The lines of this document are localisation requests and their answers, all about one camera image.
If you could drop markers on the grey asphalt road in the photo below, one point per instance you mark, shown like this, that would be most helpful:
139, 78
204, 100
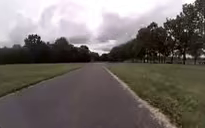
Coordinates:
83, 100

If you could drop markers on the row of trees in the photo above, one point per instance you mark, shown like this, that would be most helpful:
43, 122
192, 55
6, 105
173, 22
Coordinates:
150, 43

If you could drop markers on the pale road edge strip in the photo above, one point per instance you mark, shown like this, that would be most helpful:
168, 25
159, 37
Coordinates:
146, 106

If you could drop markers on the dark wood of trees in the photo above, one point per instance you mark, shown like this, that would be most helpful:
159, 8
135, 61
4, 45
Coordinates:
40, 53

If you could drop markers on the mown grass field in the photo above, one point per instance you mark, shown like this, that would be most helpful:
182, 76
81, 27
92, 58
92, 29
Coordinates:
176, 86

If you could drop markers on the grass field beyond road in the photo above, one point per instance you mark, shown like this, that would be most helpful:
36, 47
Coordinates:
16, 78

